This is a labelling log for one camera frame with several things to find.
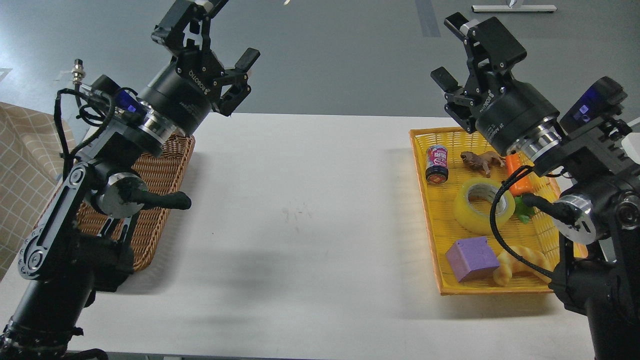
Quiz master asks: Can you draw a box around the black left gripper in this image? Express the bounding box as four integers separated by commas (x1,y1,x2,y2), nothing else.
138,0,261,136

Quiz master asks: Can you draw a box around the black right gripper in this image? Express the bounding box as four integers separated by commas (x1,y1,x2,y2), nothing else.
430,13,560,156

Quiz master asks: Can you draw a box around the yellow tape roll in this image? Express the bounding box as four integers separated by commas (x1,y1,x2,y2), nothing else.
452,177,515,235

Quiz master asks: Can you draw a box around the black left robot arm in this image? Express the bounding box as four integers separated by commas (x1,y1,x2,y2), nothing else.
1,0,260,360

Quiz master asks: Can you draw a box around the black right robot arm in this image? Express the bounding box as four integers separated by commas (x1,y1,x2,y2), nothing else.
430,13,640,360

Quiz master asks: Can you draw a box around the white stand base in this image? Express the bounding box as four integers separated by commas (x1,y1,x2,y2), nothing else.
471,0,558,14

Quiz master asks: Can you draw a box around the brown toy lion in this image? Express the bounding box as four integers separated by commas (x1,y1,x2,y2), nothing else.
460,150,506,178

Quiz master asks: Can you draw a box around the yellow plastic basket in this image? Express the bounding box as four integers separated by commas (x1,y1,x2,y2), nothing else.
409,127,560,296

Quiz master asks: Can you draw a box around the small drink can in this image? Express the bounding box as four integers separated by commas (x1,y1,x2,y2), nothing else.
425,144,450,185

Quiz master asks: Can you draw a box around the orange toy carrot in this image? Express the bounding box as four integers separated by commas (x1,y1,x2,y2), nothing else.
505,154,535,224

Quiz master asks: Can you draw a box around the brown wicker basket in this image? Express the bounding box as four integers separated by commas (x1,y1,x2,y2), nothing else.
77,133,195,272

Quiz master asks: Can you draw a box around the purple foam cube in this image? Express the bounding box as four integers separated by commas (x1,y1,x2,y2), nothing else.
445,235,500,283

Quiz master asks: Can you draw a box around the toy croissant bread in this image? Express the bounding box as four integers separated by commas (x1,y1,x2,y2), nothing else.
493,245,553,287

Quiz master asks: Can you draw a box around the beige checkered cloth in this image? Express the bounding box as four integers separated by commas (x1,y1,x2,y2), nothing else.
0,102,63,278

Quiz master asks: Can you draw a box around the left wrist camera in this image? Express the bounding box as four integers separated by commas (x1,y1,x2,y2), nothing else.
91,74,146,116

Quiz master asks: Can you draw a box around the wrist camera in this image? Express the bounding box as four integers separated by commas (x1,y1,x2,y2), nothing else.
559,76,627,134
91,74,146,116

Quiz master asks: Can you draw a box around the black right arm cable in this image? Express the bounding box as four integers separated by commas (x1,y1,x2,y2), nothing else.
489,165,576,281

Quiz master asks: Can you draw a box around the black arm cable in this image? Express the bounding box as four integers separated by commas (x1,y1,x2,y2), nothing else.
489,165,576,281
53,87,138,173

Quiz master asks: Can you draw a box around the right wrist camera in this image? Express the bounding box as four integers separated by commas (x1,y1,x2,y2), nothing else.
559,76,627,134

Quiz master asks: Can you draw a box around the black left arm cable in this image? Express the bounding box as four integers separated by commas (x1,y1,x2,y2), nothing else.
53,87,138,173

